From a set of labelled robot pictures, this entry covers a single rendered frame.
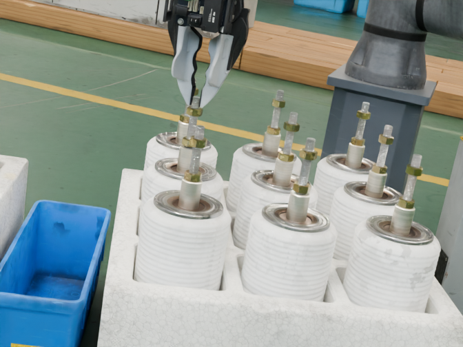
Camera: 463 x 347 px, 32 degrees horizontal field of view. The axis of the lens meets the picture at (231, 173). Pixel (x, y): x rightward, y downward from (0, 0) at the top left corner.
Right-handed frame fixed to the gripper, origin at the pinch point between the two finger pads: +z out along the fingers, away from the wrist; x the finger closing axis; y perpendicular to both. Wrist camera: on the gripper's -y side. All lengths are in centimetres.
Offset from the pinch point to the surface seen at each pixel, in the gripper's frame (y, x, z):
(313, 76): -199, -2, 31
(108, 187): -54, -27, 35
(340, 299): 10.9, 21.2, 16.6
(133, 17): -214, -77, 25
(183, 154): 1.7, -0.3, 7.2
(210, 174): 0.8, 3.1, 9.2
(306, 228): 11.8, 16.2, 9.1
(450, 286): -14.0, 35.6, 22.6
